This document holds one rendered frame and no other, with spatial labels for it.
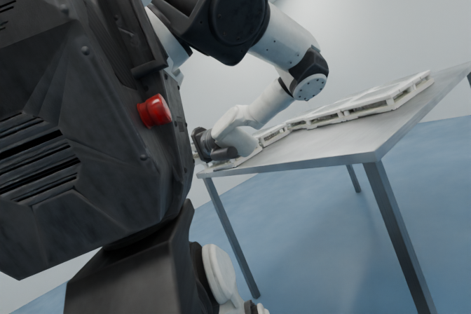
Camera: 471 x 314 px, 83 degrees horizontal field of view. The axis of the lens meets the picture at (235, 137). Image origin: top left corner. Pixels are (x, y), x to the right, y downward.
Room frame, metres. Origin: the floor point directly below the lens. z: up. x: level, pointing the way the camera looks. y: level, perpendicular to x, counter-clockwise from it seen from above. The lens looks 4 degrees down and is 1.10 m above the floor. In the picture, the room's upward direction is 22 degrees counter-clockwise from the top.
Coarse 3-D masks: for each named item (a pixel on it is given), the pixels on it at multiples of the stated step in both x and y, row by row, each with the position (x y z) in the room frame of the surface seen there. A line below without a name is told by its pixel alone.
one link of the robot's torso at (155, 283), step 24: (192, 216) 0.44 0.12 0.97; (144, 240) 0.33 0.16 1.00; (168, 240) 0.30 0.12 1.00; (96, 264) 0.31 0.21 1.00; (120, 264) 0.29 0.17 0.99; (144, 264) 0.28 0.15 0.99; (168, 264) 0.28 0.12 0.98; (72, 288) 0.29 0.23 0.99; (96, 288) 0.28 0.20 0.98; (120, 288) 0.27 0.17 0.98; (144, 288) 0.27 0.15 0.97; (168, 288) 0.26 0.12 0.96; (192, 288) 0.30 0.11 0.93; (72, 312) 0.27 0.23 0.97; (96, 312) 0.26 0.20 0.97; (120, 312) 0.26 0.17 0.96; (144, 312) 0.25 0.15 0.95; (168, 312) 0.25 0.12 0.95; (192, 312) 0.27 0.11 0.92
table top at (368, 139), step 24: (456, 72) 1.42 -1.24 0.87; (432, 96) 1.08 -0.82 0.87; (360, 120) 1.19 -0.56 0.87; (384, 120) 1.01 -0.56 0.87; (408, 120) 0.88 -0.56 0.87; (288, 144) 1.31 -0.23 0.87; (312, 144) 1.10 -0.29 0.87; (336, 144) 0.94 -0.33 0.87; (360, 144) 0.82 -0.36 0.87; (384, 144) 0.75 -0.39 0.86; (240, 168) 1.22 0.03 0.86; (264, 168) 1.09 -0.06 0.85; (288, 168) 0.99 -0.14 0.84
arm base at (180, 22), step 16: (160, 0) 0.40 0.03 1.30; (208, 0) 0.32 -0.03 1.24; (224, 0) 0.32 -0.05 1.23; (240, 0) 0.33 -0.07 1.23; (256, 0) 0.34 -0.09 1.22; (176, 16) 0.35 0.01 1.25; (192, 16) 0.32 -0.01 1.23; (208, 16) 0.33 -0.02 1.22; (224, 16) 0.33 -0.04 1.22; (240, 16) 0.34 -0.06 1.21; (256, 16) 0.35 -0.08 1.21; (176, 32) 0.35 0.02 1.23; (192, 32) 0.33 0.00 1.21; (208, 32) 0.34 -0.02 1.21; (224, 32) 0.34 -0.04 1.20; (240, 32) 0.36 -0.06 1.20; (256, 32) 0.37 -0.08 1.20; (208, 48) 0.36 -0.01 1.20; (224, 48) 0.36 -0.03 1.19; (240, 48) 0.38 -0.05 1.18
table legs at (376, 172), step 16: (352, 176) 2.42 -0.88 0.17; (368, 176) 0.77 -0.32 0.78; (384, 176) 0.76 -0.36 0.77; (208, 192) 1.59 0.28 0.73; (384, 192) 0.75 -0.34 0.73; (384, 208) 0.76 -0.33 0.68; (224, 224) 1.57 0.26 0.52; (400, 224) 0.75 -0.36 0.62; (400, 240) 0.75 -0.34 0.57; (240, 256) 1.57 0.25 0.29; (400, 256) 0.77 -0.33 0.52; (416, 272) 0.75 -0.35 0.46; (256, 288) 1.58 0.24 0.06; (416, 288) 0.76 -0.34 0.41; (416, 304) 0.77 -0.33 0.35; (432, 304) 0.76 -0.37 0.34
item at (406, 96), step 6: (414, 90) 1.24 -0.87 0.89; (402, 96) 1.21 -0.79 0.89; (408, 96) 1.20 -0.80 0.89; (396, 102) 1.13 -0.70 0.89; (402, 102) 1.16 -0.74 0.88; (372, 108) 1.22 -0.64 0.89; (378, 108) 1.16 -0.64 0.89; (384, 108) 1.14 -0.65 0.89; (390, 108) 1.12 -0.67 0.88; (354, 114) 1.27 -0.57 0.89; (360, 114) 1.24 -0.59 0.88; (366, 114) 1.23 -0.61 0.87; (348, 120) 1.30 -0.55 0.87
